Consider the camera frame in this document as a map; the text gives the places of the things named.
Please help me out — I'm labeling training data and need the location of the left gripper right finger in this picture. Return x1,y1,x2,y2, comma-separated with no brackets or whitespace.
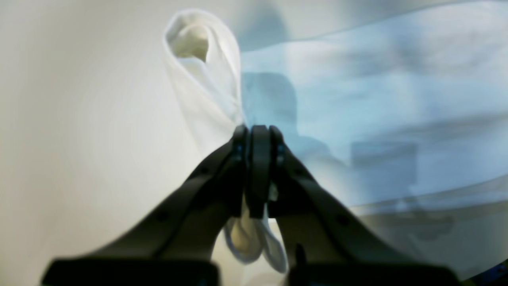
246,126,460,286

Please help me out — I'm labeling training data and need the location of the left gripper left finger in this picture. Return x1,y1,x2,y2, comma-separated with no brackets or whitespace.
41,126,248,286

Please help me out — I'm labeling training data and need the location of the white printed t-shirt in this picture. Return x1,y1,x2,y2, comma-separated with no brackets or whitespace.
163,0,507,279

